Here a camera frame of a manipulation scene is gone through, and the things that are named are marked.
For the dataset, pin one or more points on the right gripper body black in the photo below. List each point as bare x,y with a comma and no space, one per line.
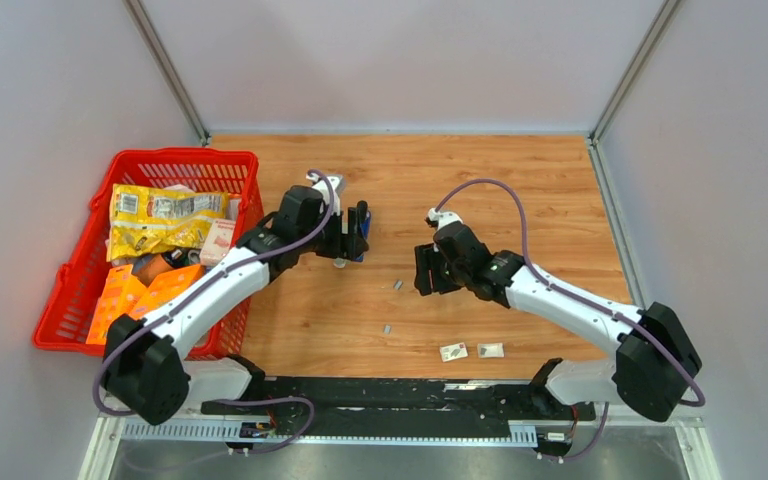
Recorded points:
464,276

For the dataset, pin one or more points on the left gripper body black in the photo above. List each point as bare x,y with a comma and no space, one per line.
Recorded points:
331,242

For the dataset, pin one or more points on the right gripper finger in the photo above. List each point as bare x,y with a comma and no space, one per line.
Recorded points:
444,281
425,275

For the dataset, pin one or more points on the staple box with red mark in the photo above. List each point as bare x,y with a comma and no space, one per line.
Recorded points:
453,352

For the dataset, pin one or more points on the small grey staple box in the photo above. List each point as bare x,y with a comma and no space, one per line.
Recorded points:
490,350

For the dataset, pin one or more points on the blue black stapler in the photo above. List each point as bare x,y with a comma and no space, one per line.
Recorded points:
365,229

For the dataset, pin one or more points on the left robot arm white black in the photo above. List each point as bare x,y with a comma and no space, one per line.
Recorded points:
146,364

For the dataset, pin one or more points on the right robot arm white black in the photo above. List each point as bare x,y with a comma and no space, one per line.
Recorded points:
650,362

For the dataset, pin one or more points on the pink white small box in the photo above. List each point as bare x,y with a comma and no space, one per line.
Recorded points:
217,243

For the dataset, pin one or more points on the orange box right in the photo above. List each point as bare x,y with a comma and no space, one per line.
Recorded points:
166,287

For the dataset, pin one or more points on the orange box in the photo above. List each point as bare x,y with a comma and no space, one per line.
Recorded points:
121,292
166,287

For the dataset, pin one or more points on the yellow snack bag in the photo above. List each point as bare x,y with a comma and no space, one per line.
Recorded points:
146,220

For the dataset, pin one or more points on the orange box left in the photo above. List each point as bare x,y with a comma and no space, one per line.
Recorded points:
121,292

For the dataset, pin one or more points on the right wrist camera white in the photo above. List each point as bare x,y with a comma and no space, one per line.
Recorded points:
438,219

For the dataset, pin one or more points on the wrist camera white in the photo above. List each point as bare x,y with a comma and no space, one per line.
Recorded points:
331,186
438,219

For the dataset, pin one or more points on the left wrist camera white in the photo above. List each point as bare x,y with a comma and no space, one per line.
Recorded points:
331,186

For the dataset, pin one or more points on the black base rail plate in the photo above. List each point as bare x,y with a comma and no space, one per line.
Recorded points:
403,406

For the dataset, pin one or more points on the white slotted cable duct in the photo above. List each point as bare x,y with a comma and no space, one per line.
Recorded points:
228,429

